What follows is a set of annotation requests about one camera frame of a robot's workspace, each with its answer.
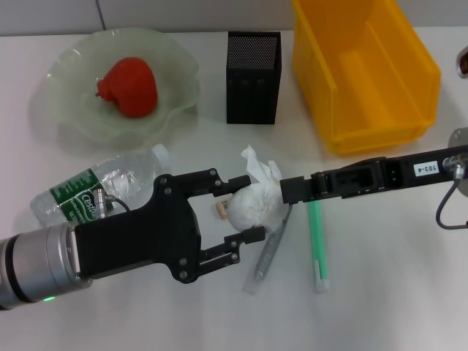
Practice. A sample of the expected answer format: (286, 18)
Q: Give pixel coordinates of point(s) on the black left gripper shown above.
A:
(146, 241)

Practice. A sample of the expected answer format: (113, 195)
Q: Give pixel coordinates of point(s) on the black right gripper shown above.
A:
(398, 172)

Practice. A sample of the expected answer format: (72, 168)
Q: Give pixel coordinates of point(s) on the white paper ball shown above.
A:
(252, 204)

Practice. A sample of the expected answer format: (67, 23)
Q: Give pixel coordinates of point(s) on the clear green-label water bottle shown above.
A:
(120, 172)

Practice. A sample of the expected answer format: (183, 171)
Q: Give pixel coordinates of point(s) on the red-orange fruit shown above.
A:
(131, 87)

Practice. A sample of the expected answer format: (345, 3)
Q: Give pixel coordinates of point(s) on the beige eraser with barcode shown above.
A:
(222, 208)

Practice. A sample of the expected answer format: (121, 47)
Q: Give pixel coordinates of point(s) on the mint green pen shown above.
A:
(317, 234)

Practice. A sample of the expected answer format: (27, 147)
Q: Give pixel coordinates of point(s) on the grey pen in clear sleeve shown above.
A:
(267, 256)

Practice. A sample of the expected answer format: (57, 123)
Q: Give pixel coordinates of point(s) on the black mesh pen holder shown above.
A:
(252, 91)

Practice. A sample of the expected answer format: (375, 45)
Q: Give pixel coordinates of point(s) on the pale green glass fruit plate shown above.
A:
(172, 91)

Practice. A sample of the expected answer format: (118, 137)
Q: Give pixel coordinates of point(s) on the yellow plastic bin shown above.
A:
(369, 91)

